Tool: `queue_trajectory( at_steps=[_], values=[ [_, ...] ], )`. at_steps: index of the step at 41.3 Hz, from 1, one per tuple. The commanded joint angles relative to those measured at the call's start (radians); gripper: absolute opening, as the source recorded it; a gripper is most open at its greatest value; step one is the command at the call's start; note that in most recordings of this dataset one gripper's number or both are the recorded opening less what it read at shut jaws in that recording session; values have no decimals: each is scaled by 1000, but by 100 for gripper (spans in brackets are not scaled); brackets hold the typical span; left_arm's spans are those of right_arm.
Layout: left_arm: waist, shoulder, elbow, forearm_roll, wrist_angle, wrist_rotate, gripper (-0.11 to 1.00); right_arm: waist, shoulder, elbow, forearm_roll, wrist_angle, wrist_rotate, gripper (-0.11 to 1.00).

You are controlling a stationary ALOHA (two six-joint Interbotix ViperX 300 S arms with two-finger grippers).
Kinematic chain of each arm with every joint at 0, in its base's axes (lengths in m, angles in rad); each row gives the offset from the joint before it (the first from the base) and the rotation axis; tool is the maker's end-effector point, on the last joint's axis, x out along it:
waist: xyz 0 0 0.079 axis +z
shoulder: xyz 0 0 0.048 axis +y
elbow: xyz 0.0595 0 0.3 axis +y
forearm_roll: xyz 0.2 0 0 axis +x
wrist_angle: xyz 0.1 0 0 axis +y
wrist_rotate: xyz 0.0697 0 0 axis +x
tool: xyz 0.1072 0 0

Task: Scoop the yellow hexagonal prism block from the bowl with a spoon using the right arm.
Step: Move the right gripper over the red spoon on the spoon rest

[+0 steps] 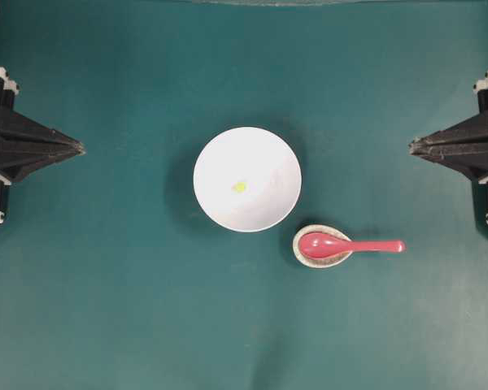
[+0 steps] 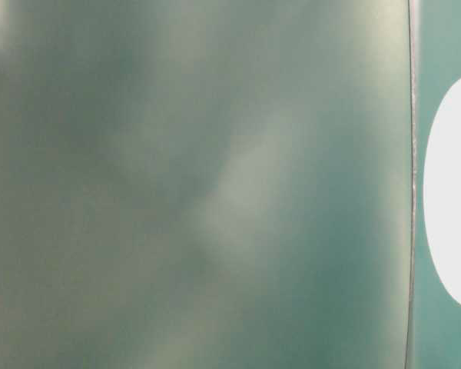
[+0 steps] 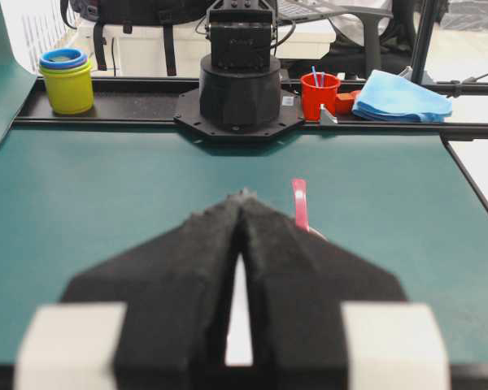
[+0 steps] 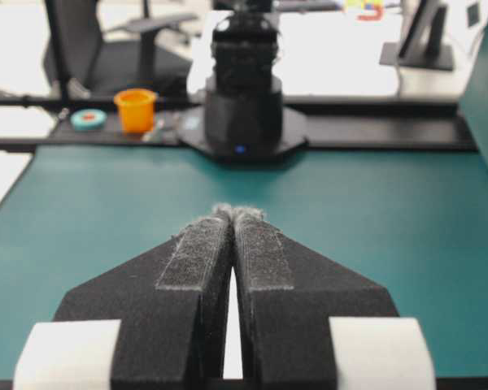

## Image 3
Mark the green table mat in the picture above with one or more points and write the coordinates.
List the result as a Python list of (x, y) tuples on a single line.
[(73, 195)]

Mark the blue folded cloth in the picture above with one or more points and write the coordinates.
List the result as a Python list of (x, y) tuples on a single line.
[(392, 98)]

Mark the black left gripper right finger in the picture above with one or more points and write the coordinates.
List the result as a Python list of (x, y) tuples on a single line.
[(324, 318)]

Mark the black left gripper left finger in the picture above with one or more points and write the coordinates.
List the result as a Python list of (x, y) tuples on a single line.
[(141, 319)]

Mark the black office chair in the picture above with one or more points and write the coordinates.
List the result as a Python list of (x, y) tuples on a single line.
[(375, 35)]

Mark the red plastic spoon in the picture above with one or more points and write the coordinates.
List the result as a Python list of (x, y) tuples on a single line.
[(299, 189)]

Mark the black backpack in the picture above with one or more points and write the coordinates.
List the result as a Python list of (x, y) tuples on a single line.
[(164, 14)]

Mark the small red block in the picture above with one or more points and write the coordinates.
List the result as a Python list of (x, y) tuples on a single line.
[(344, 102)]

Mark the red cup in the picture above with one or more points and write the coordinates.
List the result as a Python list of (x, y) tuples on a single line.
[(313, 98)]

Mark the blue straw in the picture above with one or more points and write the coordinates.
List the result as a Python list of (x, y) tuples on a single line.
[(318, 77)]

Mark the yellow stacked cups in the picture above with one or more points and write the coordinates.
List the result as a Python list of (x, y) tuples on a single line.
[(67, 78)]

